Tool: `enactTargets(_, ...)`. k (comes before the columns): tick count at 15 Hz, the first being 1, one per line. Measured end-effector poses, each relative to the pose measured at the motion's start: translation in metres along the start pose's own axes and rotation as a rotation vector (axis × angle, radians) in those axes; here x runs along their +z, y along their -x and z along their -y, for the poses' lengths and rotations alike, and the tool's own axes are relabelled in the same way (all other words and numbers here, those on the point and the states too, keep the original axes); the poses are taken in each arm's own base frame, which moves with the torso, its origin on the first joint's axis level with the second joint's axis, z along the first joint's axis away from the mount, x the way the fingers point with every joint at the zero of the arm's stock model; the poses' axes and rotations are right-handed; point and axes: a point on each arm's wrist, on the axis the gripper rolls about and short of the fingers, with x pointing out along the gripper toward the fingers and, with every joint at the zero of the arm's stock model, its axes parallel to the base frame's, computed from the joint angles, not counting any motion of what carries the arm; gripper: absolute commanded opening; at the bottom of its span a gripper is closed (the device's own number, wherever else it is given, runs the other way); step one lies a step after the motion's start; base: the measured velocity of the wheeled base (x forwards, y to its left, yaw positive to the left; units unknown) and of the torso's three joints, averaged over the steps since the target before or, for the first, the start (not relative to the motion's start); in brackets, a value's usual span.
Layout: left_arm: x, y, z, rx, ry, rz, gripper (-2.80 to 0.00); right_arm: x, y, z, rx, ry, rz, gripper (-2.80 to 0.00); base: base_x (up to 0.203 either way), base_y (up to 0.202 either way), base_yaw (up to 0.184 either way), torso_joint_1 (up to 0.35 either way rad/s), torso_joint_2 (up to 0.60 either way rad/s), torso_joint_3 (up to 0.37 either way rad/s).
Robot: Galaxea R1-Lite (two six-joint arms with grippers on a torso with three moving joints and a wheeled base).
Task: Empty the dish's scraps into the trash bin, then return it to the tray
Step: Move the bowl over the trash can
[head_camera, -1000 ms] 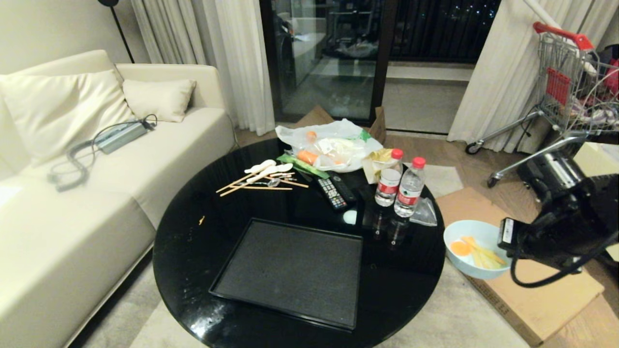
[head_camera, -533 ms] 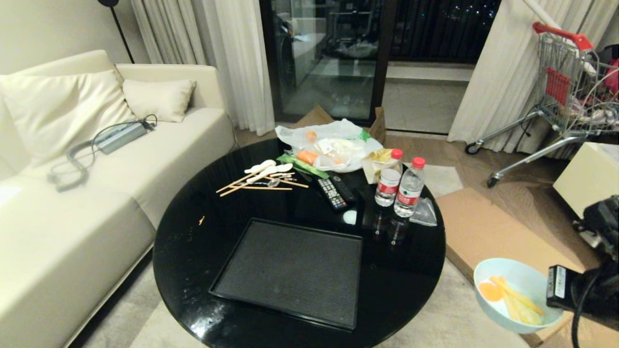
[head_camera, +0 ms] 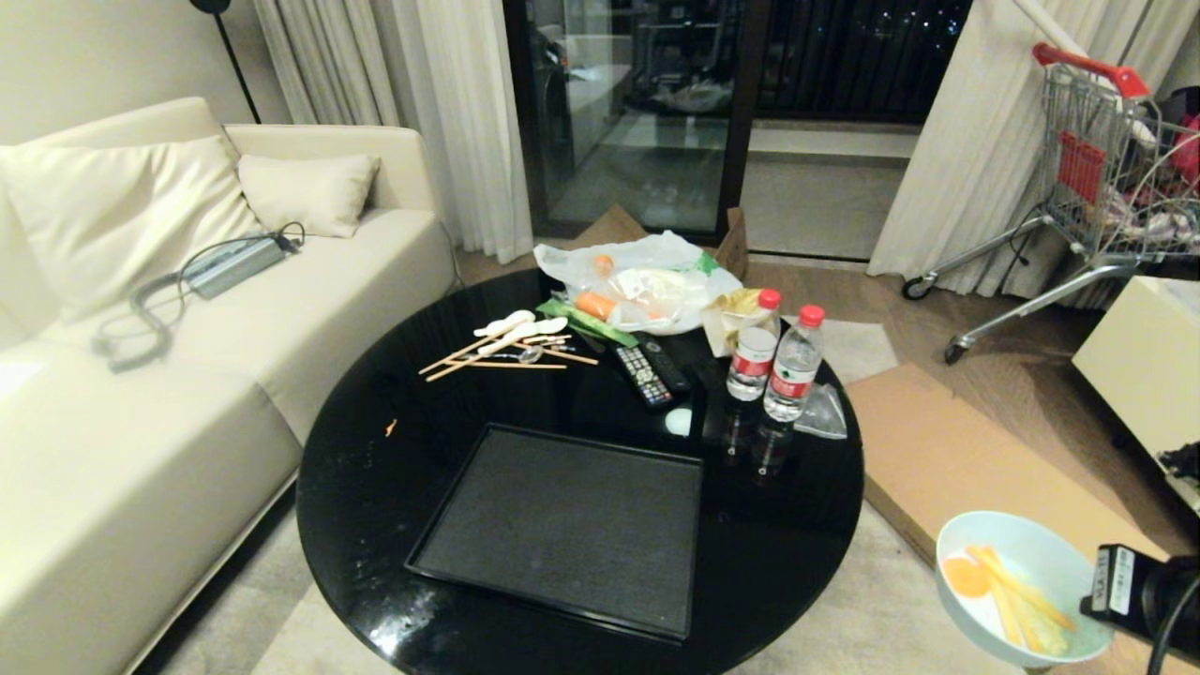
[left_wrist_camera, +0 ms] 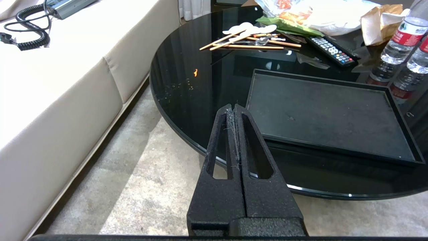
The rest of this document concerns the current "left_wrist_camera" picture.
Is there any beige sofa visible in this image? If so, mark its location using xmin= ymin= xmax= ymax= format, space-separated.
xmin=0 ymin=0 xmax=183 ymax=241

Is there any white plastic bag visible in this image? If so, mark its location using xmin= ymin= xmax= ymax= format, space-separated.
xmin=255 ymin=0 xmax=382 ymax=36

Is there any black coiled cable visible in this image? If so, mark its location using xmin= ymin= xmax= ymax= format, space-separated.
xmin=0 ymin=0 xmax=55 ymax=51

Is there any grey flat device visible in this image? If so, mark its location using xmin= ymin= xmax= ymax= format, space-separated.
xmin=45 ymin=0 xmax=98 ymax=20

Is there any round black glass table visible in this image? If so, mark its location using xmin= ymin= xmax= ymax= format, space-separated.
xmin=149 ymin=4 xmax=428 ymax=200

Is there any black rectangular tray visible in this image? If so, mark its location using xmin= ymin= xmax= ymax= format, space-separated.
xmin=245 ymin=69 xmax=426 ymax=167

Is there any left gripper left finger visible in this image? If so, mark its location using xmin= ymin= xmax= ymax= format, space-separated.
xmin=187 ymin=104 xmax=247 ymax=236

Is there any brown paper bag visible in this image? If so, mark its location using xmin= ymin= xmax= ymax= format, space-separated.
xmin=360 ymin=4 xmax=410 ymax=46

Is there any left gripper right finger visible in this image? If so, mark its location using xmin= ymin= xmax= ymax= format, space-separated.
xmin=234 ymin=103 xmax=308 ymax=236

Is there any white plastic spoon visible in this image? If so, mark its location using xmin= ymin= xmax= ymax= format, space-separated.
xmin=200 ymin=22 xmax=253 ymax=51
xmin=210 ymin=24 xmax=278 ymax=51

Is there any clear water bottle red label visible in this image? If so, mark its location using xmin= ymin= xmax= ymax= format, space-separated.
xmin=381 ymin=0 xmax=428 ymax=66
xmin=406 ymin=34 xmax=428 ymax=74

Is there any black remote control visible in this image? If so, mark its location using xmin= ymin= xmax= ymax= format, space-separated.
xmin=306 ymin=35 xmax=360 ymax=69

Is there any clear plastic wrapper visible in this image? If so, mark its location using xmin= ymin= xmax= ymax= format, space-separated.
xmin=296 ymin=52 xmax=331 ymax=70

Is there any green wrapper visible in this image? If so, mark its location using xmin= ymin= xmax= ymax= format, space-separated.
xmin=256 ymin=16 xmax=325 ymax=37

